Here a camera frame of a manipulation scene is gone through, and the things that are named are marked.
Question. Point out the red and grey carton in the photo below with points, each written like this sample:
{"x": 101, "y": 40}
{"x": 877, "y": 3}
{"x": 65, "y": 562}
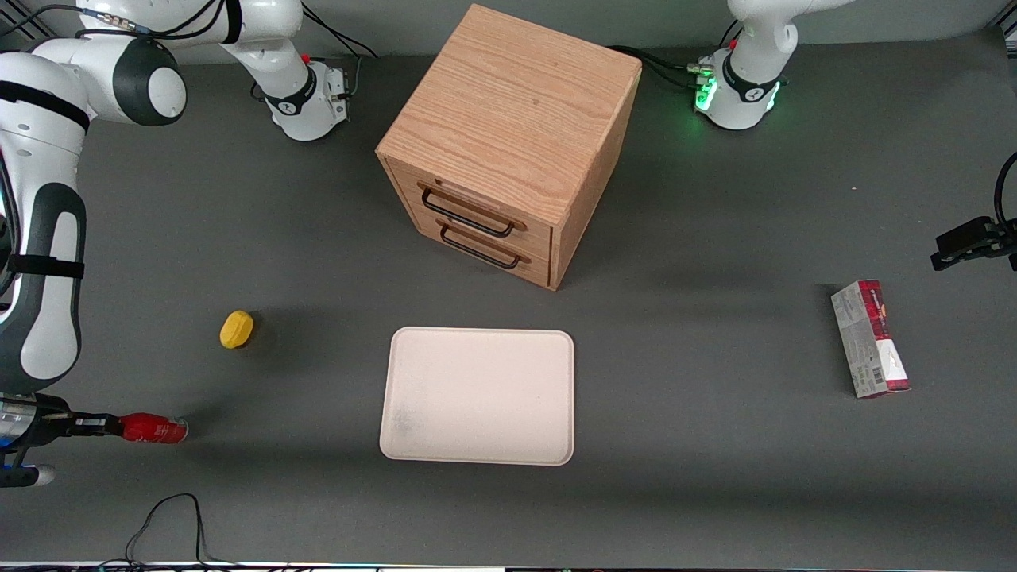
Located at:
{"x": 870, "y": 342}

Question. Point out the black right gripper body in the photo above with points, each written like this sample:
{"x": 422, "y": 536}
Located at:
{"x": 56, "y": 423}

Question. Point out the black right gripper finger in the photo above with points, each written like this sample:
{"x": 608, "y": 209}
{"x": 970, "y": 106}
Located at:
{"x": 95, "y": 431}
{"x": 95, "y": 419}

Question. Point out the wooden two-drawer cabinet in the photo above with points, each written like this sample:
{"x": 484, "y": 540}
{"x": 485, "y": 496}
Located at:
{"x": 508, "y": 103}

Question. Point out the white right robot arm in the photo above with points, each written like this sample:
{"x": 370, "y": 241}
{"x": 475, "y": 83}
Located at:
{"x": 48, "y": 238}

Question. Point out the red coke bottle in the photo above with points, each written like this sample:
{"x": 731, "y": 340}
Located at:
{"x": 155, "y": 429}

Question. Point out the beige plastic tray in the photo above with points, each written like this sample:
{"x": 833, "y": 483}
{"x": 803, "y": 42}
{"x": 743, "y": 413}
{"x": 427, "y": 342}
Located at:
{"x": 477, "y": 397}

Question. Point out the dark grey table mat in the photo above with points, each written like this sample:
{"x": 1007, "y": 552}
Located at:
{"x": 715, "y": 477}

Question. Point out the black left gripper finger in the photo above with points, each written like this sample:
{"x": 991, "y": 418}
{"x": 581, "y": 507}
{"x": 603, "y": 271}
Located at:
{"x": 957, "y": 258}
{"x": 965, "y": 232}

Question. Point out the yellow toy lemon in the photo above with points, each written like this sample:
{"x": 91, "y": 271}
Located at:
{"x": 236, "y": 330}

